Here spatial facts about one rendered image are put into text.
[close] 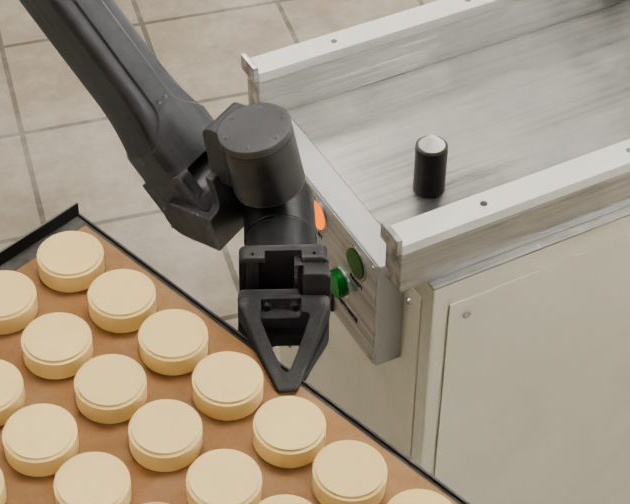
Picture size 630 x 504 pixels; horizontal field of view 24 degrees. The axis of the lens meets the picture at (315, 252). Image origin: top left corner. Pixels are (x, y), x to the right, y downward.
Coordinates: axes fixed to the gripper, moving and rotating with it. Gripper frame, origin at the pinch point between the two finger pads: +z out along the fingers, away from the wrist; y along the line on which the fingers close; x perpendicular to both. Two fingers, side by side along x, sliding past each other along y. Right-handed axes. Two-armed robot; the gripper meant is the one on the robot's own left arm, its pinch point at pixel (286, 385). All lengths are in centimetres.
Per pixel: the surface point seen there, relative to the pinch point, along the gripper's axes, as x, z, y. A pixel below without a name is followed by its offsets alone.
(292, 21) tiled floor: -8, -189, 105
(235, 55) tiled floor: 4, -178, 105
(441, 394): -16.5, -25.7, 32.7
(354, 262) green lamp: -7.7, -31.8, 19.8
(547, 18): -32, -66, 16
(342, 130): -7, -49, 18
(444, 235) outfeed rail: -15.2, -26.8, 11.5
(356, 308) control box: -8.1, -31.7, 26.2
